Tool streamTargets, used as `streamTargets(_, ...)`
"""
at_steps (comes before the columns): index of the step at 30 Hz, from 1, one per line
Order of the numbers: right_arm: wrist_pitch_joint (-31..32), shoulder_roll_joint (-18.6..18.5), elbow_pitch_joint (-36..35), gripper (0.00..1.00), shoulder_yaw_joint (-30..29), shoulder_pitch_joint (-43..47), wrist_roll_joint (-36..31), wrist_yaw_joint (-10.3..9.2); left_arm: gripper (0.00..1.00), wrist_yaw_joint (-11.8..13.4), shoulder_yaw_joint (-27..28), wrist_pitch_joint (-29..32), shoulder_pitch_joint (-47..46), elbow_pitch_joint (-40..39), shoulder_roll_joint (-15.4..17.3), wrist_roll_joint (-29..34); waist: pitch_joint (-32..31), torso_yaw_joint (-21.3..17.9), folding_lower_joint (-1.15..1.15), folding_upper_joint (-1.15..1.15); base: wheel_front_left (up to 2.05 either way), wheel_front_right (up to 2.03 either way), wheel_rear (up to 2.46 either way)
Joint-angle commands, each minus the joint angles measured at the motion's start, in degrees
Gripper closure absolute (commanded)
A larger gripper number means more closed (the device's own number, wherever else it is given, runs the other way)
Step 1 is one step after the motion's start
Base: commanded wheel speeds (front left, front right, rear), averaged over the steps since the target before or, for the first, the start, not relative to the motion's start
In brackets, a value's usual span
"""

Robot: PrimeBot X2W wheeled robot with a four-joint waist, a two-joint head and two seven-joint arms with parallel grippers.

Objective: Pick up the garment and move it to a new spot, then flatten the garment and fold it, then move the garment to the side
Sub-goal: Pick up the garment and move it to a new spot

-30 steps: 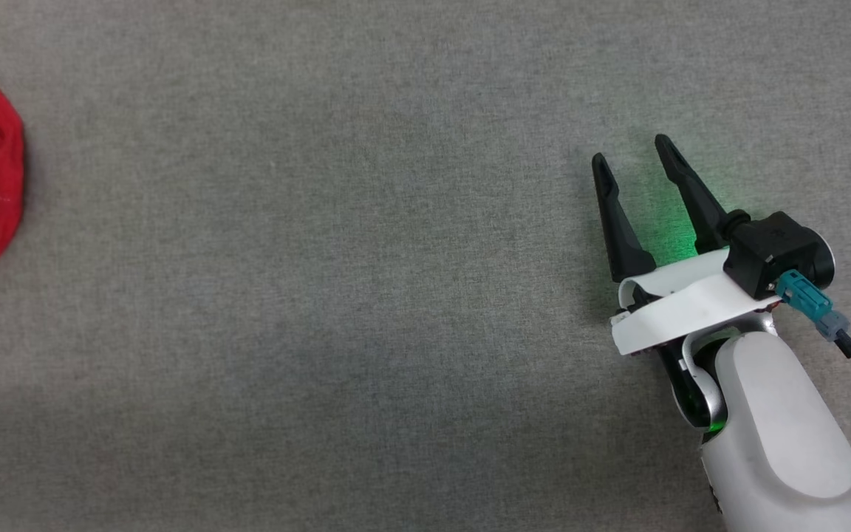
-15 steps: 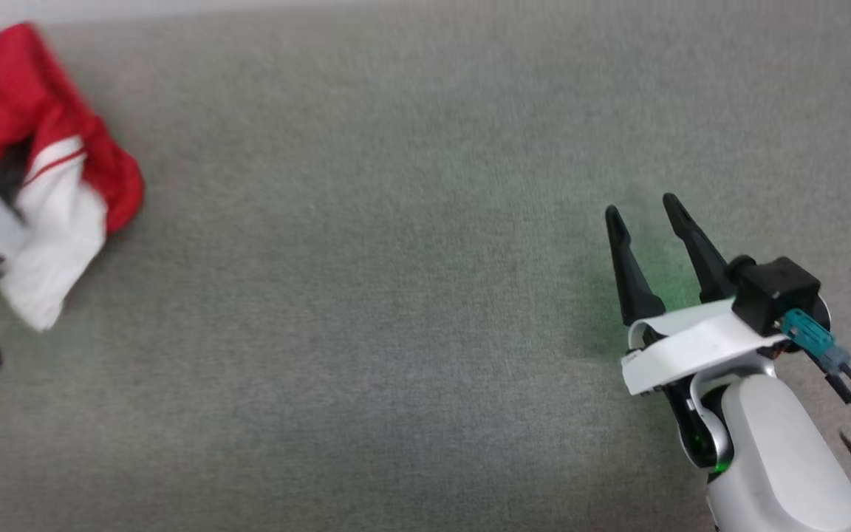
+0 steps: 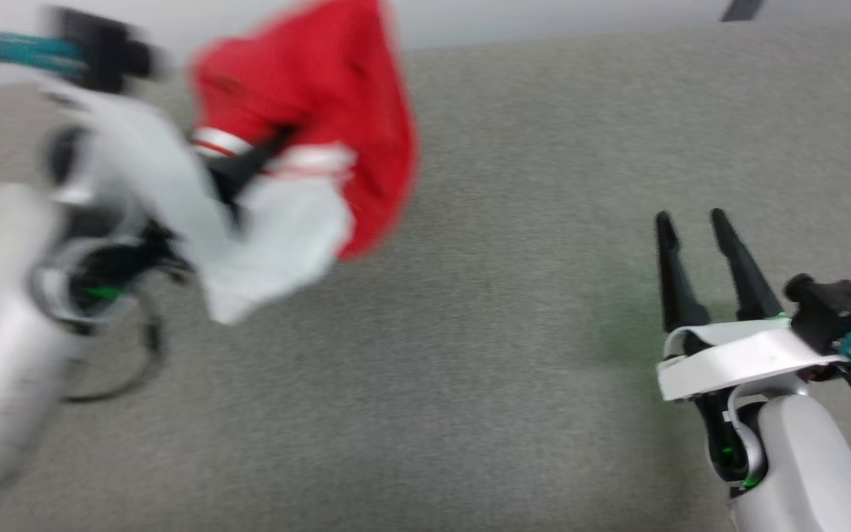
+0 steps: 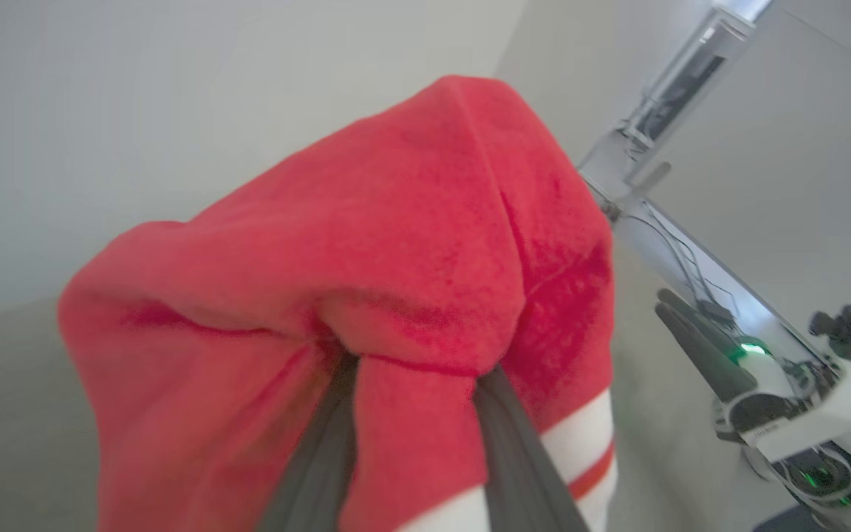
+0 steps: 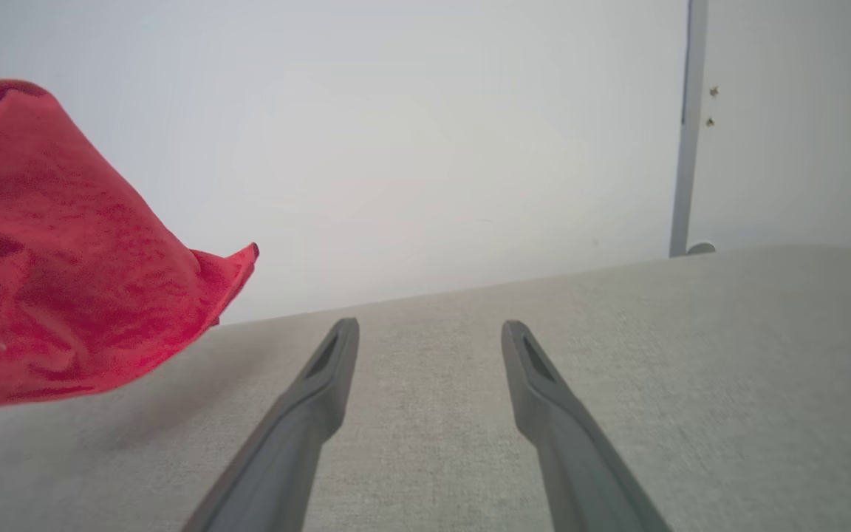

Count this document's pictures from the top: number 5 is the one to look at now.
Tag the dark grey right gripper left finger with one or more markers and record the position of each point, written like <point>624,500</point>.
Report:
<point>285,451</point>

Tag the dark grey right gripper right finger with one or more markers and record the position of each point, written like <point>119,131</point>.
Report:
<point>580,465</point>

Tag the red shirt with white sleeves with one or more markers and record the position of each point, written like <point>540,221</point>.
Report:
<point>63,266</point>

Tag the round grey post foot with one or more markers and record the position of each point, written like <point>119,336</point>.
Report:
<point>701,248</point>

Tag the grey metal post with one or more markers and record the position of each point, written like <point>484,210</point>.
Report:
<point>686,133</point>

